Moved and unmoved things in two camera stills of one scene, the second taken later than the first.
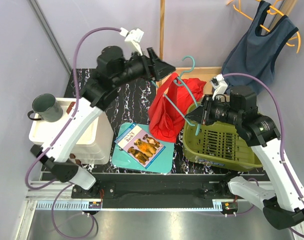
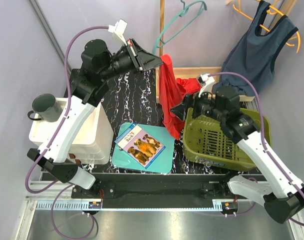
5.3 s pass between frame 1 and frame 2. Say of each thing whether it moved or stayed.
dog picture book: stayed
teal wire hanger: moved
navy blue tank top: stayed
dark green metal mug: stayed
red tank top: moved
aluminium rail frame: stayed
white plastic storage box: stayed
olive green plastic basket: stayed
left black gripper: moved
